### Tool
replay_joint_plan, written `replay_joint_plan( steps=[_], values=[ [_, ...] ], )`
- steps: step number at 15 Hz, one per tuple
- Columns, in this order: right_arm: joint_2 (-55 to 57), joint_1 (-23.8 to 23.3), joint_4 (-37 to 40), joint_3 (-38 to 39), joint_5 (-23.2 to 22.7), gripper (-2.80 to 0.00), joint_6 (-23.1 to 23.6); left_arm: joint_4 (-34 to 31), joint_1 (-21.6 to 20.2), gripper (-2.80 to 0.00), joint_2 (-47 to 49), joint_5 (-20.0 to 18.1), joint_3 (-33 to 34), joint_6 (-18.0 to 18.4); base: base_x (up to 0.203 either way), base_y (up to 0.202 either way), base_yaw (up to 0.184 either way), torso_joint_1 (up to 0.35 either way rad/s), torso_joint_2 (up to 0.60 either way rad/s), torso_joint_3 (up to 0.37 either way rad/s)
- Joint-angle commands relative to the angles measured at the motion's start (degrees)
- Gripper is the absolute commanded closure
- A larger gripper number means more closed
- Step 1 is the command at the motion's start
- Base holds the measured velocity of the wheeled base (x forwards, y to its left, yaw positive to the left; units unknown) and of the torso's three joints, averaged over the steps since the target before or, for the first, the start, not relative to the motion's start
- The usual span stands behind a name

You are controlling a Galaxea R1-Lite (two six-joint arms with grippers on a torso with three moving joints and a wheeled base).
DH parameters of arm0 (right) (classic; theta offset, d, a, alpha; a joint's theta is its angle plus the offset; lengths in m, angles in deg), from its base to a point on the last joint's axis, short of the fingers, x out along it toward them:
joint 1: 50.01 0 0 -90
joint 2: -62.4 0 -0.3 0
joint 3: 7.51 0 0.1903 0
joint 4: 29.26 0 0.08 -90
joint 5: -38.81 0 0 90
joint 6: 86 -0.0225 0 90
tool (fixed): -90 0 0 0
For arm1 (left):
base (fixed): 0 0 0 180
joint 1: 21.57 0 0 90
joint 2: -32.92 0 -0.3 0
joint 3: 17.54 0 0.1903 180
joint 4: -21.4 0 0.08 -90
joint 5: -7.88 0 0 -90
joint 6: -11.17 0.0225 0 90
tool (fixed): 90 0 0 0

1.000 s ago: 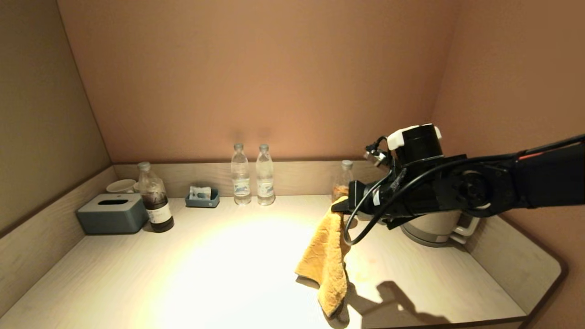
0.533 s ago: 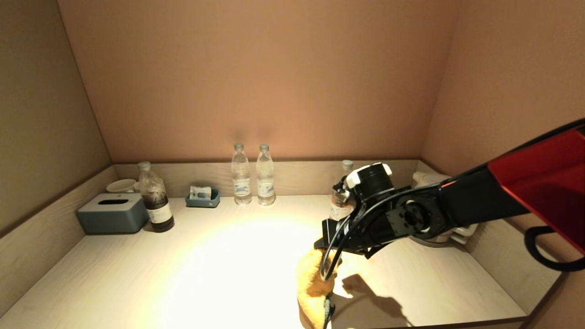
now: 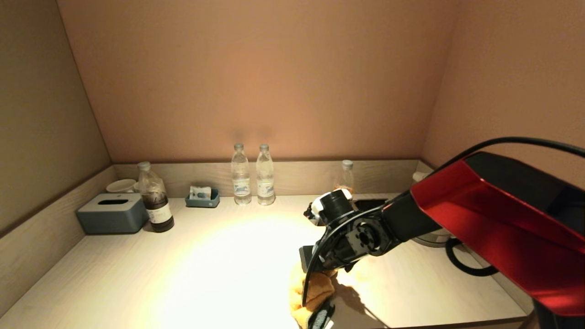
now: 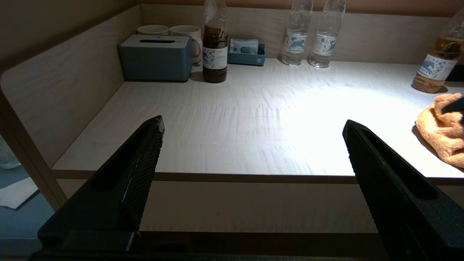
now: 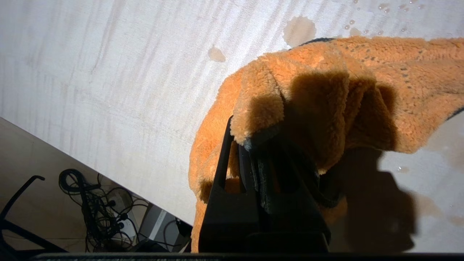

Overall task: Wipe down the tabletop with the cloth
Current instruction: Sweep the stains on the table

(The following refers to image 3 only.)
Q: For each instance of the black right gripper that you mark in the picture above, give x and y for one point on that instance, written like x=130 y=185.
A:
x=329 y=251

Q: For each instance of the orange microfiber cloth grey edge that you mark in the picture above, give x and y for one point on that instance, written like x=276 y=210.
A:
x=315 y=290

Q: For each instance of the red black right robot arm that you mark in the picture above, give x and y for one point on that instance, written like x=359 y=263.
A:
x=502 y=228

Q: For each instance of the black recessed power socket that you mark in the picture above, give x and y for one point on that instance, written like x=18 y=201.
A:
x=372 y=202

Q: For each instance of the grey kettle base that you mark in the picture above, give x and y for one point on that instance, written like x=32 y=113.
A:
x=434 y=240

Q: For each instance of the orange tea plastic bottle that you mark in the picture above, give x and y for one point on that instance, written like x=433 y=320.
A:
x=346 y=176

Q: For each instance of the clear water bottle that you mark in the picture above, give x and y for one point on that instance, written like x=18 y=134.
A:
x=265 y=182
x=241 y=182

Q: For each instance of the small blue tray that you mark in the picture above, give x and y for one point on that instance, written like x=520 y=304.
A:
x=202 y=202

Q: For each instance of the pale sachet packets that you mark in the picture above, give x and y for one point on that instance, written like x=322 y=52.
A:
x=199 y=192

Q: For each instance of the dark drink plastic bottle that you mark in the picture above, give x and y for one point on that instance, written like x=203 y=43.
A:
x=156 y=209

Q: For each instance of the grey-blue tissue box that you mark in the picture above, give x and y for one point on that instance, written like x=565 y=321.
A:
x=112 y=214

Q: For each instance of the white ceramic cup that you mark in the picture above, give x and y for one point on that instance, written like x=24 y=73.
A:
x=120 y=185

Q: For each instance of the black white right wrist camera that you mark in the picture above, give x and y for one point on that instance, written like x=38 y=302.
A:
x=333 y=205

